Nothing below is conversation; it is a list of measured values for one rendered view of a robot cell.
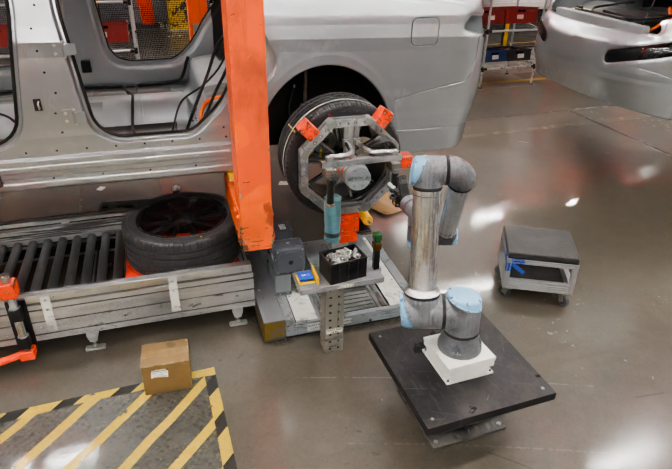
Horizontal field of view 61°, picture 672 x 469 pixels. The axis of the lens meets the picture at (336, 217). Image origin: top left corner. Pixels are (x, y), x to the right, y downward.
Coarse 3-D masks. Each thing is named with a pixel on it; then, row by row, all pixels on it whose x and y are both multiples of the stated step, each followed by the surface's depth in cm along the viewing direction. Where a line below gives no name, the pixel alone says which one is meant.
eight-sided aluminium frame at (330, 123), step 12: (336, 120) 288; (348, 120) 289; (360, 120) 291; (372, 120) 293; (324, 132) 288; (384, 132) 298; (312, 144) 290; (396, 144) 304; (300, 156) 291; (300, 168) 294; (300, 180) 298; (384, 180) 317; (312, 192) 303; (372, 192) 318; (384, 192) 316; (324, 204) 308; (348, 204) 317; (360, 204) 316; (372, 204) 317
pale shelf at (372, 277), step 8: (368, 264) 293; (296, 272) 286; (368, 272) 287; (376, 272) 287; (296, 280) 280; (320, 280) 280; (352, 280) 280; (360, 280) 280; (368, 280) 281; (376, 280) 283; (304, 288) 274; (312, 288) 274; (320, 288) 275; (328, 288) 276; (336, 288) 278; (344, 288) 279
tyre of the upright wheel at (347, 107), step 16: (320, 96) 308; (336, 96) 306; (352, 96) 308; (304, 112) 301; (320, 112) 292; (336, 112) 294; (352, 112) 297; (368, 112) 300; (288, 128) 306; (288, 144) 298; (288, 160) 299; (288, 176) 304; (384, 176) 321
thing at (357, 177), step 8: (336, 168) 302; (344, 168) 292; (352, 168) 288; (360, 168) 287; (344, 176) 292; (352, 176) 288; (360, 176) 290; (368, 176) 291; (352, 184) 290; (360, 184) 292
